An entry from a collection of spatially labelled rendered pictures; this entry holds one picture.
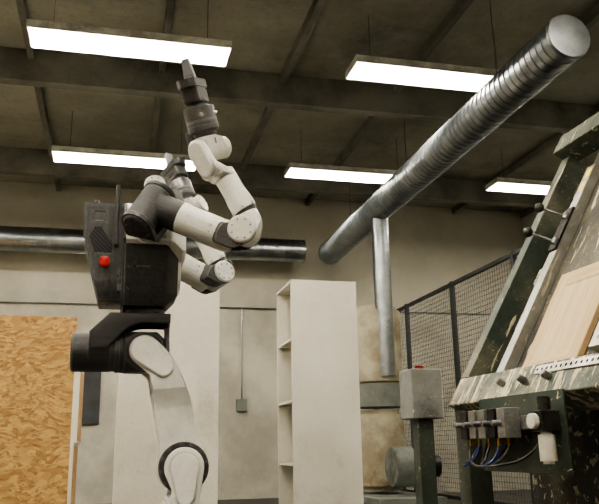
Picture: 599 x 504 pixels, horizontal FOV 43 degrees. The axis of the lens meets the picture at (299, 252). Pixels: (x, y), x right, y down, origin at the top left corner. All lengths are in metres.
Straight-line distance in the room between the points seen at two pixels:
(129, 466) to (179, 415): 2.41
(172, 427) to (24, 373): 1.43
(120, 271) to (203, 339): 2.51
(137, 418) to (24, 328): 1.29
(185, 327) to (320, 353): 1.96
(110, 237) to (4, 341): 1.41
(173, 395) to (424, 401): 0.99
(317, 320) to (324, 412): 0.77
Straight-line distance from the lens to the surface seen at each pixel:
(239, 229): 2.05
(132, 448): 4.64
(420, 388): 2.81
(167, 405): 2.24
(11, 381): 3.56
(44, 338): 3.58
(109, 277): 2.25
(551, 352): 2.60
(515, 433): 2.43
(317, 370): 6.39
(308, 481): 6.34
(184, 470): 2.20
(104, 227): 2.28
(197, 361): 4.69
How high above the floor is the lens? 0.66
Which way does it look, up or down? 15 degrees up
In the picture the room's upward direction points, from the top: 1 degrees counter-clockwise
